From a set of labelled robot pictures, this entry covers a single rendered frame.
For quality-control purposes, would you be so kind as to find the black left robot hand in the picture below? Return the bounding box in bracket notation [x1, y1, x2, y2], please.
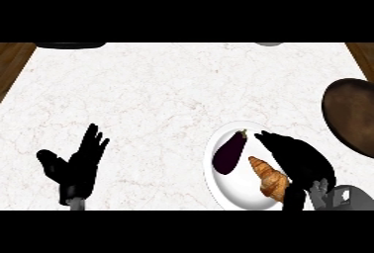
[35, 123, 111, 207]

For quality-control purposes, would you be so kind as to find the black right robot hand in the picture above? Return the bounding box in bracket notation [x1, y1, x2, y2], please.
[253, 129, 337, 211]

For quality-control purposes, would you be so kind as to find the golden brown croissant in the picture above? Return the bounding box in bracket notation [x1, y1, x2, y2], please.
[247, 155, 293, 204]

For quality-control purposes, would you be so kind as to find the white round plate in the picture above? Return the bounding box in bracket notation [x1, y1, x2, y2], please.
[202, 121, 316, 211]

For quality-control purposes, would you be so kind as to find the dark brown round pan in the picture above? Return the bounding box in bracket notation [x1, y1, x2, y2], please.
[321, 77, 374, 158]

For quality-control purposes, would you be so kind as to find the dark purple eggplant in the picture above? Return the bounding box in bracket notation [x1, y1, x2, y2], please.
[211, 128, 250, 176]

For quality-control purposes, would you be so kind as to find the black rounded object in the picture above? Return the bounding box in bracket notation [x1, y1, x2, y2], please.
[34, 42, 108, 50]

